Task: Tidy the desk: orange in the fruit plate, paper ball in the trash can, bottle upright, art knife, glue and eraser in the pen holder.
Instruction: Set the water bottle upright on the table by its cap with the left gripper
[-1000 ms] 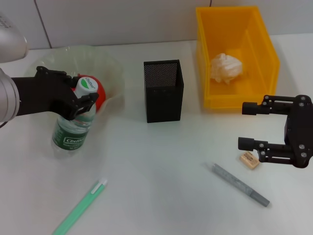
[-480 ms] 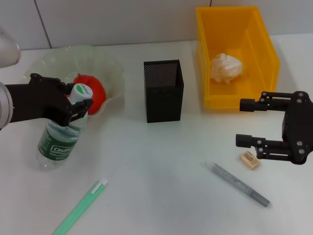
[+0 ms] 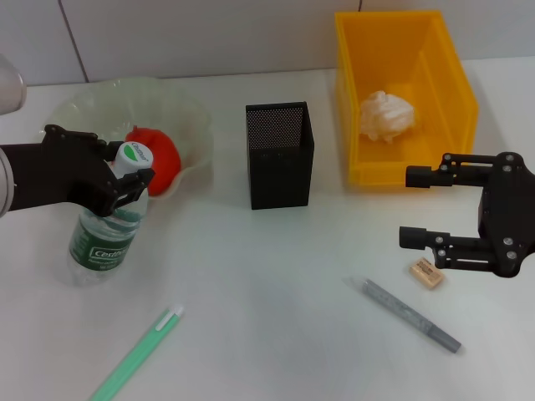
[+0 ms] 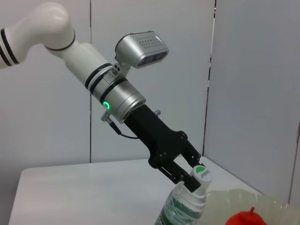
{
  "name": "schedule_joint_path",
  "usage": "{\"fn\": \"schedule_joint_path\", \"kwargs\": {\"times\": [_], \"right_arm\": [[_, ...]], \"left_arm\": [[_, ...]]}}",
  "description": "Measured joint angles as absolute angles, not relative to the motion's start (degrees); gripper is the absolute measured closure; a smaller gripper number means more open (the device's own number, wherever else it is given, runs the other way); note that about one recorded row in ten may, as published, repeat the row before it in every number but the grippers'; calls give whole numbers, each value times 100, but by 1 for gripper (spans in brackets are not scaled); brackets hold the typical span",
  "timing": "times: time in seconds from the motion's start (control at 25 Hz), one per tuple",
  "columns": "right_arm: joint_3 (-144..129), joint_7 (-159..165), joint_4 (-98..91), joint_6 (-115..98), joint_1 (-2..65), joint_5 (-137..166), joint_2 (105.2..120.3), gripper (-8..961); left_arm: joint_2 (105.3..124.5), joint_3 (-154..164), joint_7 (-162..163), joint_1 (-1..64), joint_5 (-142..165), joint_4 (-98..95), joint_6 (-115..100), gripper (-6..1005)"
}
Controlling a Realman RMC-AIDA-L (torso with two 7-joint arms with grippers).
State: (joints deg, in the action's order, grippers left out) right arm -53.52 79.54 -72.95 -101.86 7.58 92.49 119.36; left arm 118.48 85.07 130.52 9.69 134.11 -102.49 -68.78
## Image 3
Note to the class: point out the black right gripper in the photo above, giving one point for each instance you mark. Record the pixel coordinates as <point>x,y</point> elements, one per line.
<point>510,213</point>

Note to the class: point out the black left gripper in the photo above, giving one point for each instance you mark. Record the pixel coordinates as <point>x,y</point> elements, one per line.
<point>54,175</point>

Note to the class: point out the clear green-label water bottle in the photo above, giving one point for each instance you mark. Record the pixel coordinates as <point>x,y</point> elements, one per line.
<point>104,246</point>

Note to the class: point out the white paper ball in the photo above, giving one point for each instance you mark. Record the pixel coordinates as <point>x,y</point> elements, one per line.
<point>386,115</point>

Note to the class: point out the small beige eraser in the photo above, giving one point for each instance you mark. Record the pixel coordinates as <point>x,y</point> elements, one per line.
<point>426,273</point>

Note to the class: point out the pale green glass fruit plate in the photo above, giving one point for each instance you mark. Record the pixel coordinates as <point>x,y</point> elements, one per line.
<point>184,121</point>

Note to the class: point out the grey pen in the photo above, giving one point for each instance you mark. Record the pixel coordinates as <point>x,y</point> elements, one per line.
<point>409,315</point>

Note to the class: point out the black mesh pen holder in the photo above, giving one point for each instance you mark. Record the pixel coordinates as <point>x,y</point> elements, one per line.
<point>280,175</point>

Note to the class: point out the green pen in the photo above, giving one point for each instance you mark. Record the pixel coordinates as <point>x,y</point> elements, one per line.
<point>134,355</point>

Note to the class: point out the yellow plastic bin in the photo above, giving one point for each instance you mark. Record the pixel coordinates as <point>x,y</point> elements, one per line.
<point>443,104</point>

